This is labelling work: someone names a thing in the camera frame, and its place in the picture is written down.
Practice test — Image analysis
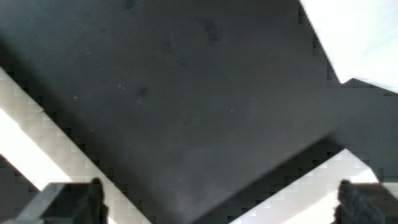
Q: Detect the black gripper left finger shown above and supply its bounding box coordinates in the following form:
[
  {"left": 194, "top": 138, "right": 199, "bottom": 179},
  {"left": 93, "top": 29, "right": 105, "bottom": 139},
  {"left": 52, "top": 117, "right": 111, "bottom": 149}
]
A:
[{"left": 16, "top": 178, "right": 109, "bottom": 224}]

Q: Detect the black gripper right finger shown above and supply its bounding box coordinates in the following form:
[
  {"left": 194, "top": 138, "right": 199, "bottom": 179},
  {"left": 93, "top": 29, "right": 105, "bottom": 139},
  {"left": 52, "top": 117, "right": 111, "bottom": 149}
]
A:
[{"left": 333, "top": 180, "right": 398, "bottom": 224}]

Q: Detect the white U-shaped fence rail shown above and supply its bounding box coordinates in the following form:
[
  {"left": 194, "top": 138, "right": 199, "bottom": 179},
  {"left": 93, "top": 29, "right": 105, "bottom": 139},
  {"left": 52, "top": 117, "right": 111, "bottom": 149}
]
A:
[{"left": 0, "top": 66, "right": 398, "bottom": 224}]

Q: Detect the white drawer cabinet box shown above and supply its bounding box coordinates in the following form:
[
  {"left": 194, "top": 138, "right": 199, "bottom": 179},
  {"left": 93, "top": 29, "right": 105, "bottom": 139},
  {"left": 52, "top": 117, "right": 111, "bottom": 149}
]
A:
[{"left": 299, "top": 0, "right": 398, "bottom": 94}]

